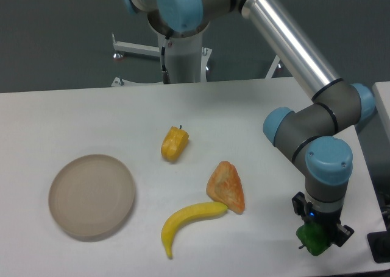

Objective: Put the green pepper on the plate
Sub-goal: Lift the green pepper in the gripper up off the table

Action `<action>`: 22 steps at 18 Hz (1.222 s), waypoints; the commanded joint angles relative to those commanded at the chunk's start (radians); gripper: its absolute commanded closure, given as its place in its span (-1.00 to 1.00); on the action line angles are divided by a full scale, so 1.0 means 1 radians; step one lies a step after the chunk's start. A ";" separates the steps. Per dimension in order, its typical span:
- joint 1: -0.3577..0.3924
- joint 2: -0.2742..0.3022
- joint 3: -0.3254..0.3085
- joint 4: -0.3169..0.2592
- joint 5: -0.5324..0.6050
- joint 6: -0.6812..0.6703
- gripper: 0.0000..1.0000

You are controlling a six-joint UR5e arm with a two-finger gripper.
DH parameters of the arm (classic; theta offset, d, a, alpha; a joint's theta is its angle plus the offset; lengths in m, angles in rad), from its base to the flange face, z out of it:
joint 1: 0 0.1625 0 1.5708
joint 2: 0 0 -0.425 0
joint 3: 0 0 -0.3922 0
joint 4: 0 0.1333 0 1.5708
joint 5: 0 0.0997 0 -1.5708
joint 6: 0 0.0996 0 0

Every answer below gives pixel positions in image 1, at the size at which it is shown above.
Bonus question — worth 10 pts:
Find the yellow toy banana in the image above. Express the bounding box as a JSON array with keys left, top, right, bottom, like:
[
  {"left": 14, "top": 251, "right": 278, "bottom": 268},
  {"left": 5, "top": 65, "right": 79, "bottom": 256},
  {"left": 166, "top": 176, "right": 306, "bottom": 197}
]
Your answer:
[{"left": 160, "top": 202, "right": 228, "bottom": 259}]

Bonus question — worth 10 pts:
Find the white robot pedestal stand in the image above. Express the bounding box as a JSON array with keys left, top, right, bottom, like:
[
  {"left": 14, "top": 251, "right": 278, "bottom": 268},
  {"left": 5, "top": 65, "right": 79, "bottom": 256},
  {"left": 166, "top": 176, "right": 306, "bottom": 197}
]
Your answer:
[{"left": 110, "top": 30, "right": 287, "bottom": 88}]

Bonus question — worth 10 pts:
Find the orange toy bread slice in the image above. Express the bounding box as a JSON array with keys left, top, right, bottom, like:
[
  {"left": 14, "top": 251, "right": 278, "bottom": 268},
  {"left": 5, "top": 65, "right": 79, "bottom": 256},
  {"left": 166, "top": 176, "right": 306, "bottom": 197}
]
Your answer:
[{"left": 206, "top": 161, "right": 246, "bottom": 214}]

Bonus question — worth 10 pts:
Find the yellow toy bell pepper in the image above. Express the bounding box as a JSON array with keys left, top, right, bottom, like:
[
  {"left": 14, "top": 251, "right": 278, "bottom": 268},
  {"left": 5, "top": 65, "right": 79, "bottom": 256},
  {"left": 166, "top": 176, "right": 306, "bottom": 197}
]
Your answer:
[{"left": 160, "top": 126, "right": 189, "bottom": 162}]

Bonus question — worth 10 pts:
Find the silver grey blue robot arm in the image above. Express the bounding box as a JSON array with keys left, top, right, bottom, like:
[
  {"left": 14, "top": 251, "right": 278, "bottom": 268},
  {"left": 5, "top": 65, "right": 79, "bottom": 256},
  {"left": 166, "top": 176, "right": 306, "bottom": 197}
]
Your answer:
[{"left": 123, "top": 0, "right": 375, "bottom": 250}]

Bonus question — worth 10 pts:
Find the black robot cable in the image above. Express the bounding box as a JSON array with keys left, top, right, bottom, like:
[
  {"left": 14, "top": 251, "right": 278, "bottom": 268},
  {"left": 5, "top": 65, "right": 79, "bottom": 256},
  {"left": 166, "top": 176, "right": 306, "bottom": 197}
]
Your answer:
[{"left": 160, "top": 30, "right": 175, "bottom": 85}]

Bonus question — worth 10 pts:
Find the white side table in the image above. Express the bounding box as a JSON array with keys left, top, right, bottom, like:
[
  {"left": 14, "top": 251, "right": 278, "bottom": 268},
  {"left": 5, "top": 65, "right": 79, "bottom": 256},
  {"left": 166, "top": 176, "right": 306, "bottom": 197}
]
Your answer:
[{"left": 373, "top": 82, "right": 390, "bottom": 133}]

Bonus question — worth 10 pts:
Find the green toy bell pepper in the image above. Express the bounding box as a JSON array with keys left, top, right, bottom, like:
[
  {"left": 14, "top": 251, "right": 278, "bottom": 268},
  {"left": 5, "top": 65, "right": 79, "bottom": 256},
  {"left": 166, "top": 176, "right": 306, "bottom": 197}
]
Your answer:
[{"left": 296, "top": 222, "right": 330, "bottom": 256}]

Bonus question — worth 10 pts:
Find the black device at right edge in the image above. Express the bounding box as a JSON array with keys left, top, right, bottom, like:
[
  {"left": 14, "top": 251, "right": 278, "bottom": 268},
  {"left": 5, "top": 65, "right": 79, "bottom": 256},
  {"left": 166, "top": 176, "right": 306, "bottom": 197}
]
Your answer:
[{"left": 367, "top": 231, "right": 389, "bottom": 264}]

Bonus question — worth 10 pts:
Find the beige round plate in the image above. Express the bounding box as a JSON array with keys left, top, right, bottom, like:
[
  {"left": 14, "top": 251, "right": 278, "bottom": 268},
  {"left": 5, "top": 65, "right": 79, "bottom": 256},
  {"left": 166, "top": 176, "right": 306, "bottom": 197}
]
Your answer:
[{"left": 48, "top": 154, "right": 136, "bottom": 242}]

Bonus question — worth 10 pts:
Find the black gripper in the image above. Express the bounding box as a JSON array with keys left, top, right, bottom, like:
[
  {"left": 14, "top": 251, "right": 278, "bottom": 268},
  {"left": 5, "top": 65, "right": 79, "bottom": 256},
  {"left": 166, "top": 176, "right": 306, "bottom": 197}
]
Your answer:
[{"left": 292, "top": 192, "right": 354, "bottom": 247}]

